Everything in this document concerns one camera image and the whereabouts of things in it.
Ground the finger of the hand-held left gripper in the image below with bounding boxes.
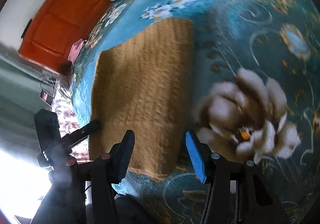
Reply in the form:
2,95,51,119
62,119,103,149

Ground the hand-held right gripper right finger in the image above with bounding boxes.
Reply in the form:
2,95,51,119
185,131,290,224

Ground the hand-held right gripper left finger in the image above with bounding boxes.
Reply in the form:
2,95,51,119
66,129,136,224

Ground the yellow knitted sweater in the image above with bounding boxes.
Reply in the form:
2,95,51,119
89,17,195,176

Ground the pink floral bed sheet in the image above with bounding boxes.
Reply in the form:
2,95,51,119
51,74,90,163

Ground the dark red patterned box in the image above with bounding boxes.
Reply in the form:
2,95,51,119
40,90,54,104

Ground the person's dark clothing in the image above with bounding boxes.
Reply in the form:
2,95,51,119
114,193,150,224

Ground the pink checked cloth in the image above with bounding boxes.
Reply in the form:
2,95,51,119
67,39,85,62

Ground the wooden headboard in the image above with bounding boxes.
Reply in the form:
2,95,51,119
18,0,134,75

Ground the blue floral blanket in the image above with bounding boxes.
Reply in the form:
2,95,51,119
70,0,318,224

